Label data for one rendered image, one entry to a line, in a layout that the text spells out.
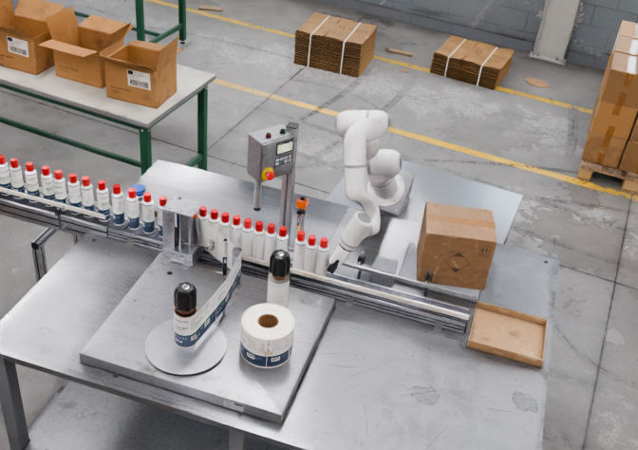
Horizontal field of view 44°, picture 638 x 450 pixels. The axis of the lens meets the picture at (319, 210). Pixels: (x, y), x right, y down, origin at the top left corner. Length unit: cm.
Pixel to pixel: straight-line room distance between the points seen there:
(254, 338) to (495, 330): 106
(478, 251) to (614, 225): 259
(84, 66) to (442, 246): 268
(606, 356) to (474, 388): 175
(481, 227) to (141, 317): 147
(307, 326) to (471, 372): 67
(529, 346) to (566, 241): 227
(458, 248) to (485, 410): 73
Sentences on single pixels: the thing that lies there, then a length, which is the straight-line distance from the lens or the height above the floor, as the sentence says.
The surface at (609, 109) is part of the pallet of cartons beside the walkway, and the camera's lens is 612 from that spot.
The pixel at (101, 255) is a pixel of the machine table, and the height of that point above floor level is 83.
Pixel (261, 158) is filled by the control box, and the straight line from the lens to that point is 318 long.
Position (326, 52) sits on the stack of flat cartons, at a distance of 730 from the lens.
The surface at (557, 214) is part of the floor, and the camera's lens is 585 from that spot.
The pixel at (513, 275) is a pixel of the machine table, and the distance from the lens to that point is 374.
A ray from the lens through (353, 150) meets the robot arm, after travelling 313.
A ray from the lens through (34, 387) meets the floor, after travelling 424.
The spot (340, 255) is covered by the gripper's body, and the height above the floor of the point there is 106.
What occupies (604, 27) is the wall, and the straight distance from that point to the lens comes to 830.
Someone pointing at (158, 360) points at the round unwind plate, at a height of 89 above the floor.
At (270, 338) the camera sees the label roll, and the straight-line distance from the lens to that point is 291.
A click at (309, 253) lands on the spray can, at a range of 333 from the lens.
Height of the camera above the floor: 305
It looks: 35 degrees down
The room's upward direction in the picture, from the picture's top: 6 degrees clockwise
